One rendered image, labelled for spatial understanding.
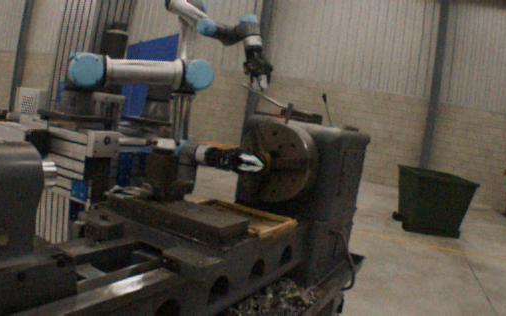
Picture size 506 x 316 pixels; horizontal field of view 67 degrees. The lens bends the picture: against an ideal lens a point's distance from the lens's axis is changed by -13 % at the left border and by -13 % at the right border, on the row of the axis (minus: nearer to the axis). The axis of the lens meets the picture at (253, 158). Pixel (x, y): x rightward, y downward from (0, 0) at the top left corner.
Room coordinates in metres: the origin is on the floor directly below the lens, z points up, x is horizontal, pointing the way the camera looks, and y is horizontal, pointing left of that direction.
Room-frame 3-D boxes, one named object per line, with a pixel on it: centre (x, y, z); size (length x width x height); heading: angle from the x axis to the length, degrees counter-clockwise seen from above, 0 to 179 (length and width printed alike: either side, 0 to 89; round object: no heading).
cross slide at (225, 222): (1.21, 0.21, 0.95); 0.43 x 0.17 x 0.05; 63
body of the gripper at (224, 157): (1.59, 0.11, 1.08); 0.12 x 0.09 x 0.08; 62
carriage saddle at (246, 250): (1.16, 0.21, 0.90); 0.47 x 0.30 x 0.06; 63
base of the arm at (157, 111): (2.02, 0.49, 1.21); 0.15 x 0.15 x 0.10
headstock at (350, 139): (2.12, -0.27, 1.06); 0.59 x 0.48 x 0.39; 153
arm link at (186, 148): (1.67, 0.24, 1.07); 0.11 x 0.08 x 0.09; 62
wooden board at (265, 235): (1.49, 0.04, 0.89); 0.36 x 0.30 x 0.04; 63
